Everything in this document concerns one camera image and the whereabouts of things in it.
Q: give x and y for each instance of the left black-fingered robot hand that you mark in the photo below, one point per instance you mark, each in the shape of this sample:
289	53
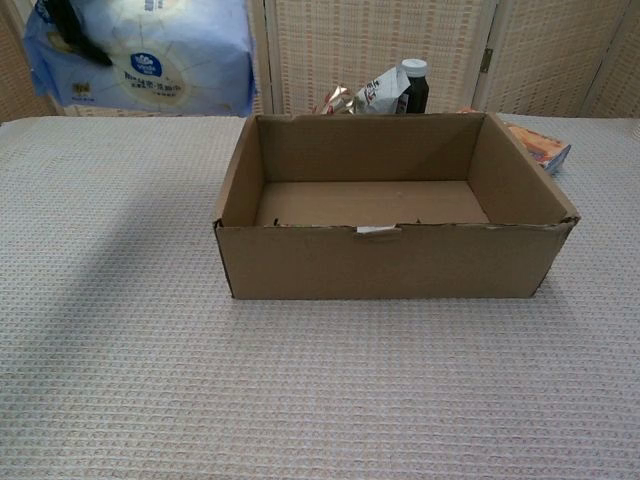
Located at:
75	32

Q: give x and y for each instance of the lavender tissue pack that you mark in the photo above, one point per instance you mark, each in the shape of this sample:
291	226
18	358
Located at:
165	55

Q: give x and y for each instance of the open brown cardboard box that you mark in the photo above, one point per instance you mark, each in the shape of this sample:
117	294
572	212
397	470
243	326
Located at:
390	265

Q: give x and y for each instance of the orange biscuit box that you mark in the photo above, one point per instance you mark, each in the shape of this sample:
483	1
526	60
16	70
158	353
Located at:
542	145

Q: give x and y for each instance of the woven bamboo folding screen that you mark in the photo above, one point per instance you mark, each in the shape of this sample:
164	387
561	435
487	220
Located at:
340	45

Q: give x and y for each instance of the gold brown snack bag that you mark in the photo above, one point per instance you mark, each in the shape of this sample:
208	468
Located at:
340	102

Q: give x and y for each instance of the white crumpled snack bag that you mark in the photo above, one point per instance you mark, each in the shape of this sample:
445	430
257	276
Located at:
382	95

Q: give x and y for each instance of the dark bottle white cap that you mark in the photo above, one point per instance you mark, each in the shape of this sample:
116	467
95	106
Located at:
417	90

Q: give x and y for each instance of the beige woven tablecloth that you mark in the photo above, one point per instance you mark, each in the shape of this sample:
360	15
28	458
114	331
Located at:
150	375

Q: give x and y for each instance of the metal screen hinge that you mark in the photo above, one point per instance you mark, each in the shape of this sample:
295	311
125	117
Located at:
487	61

